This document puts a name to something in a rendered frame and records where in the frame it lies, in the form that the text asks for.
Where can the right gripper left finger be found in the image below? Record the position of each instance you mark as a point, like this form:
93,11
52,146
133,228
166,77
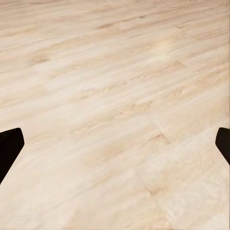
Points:
11,143

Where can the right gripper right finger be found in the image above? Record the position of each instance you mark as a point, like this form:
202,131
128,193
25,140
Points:
223,142

